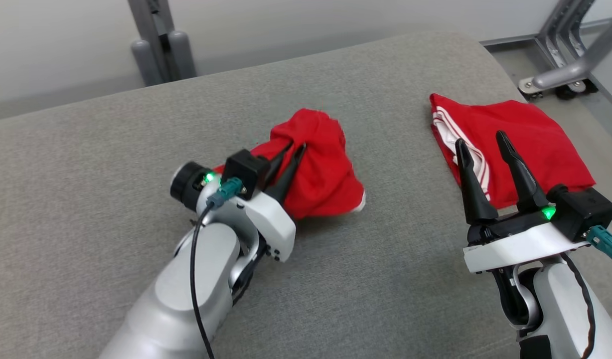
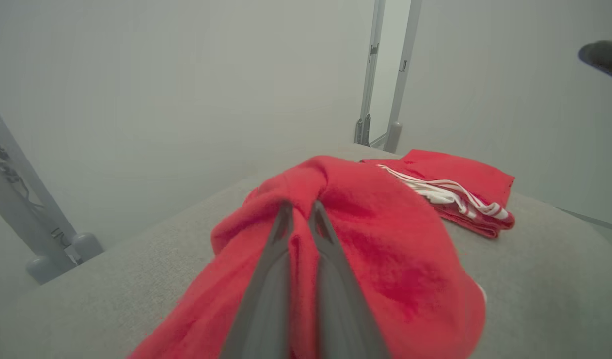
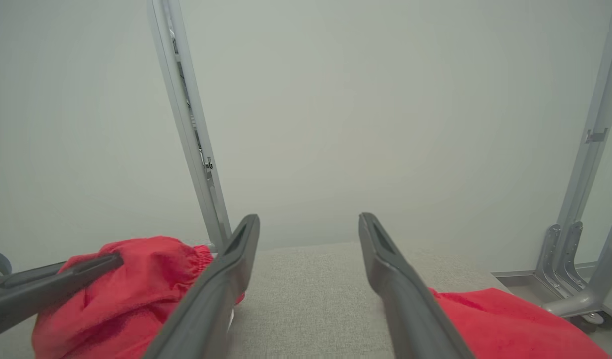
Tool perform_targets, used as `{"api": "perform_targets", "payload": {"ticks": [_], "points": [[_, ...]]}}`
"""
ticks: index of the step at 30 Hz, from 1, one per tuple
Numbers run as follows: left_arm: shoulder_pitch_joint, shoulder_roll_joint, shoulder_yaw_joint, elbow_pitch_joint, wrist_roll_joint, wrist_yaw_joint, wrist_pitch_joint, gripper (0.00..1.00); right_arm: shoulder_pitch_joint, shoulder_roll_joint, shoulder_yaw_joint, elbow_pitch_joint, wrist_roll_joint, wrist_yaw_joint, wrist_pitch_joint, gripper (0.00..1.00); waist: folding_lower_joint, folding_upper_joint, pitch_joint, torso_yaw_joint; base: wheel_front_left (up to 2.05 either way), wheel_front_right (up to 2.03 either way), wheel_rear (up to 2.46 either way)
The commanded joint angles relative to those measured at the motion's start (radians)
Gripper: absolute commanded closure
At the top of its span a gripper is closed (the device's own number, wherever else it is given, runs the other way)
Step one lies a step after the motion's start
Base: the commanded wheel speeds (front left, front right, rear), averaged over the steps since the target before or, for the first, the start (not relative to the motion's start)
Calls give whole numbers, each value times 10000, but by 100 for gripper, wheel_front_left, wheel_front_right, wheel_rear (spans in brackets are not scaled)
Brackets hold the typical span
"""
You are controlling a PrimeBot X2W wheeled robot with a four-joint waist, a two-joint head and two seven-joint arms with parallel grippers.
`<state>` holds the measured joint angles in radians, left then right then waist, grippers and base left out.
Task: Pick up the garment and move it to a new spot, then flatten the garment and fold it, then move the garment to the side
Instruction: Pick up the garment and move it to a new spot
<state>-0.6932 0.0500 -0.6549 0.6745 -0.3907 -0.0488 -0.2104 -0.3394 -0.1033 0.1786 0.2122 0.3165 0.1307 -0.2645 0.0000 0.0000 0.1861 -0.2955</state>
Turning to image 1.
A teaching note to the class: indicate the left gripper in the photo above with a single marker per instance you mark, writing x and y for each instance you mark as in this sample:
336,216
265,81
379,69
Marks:
271,224

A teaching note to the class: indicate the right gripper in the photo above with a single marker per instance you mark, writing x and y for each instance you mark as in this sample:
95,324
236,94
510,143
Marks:
515,247

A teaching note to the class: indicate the red shorts with white trim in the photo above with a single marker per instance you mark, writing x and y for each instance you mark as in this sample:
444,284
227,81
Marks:
326,169

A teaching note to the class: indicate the red jersey with white sleeves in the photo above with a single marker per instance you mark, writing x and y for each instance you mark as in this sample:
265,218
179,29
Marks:
530,134

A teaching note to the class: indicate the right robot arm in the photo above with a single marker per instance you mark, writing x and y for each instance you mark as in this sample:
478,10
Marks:
560,309

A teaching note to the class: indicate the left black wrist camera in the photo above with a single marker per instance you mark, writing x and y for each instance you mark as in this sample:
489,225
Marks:
243,169

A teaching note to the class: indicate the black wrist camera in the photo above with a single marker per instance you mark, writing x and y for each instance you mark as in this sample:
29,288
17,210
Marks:
582,212
243,169

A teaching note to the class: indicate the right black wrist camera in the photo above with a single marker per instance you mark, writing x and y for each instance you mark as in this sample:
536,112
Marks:
582,212

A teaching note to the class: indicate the grey cylindrical post foot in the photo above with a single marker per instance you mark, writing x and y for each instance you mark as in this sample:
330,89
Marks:
145,65
182,55

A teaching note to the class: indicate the grey metal partition post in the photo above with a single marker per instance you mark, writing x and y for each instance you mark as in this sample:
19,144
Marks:
151,30

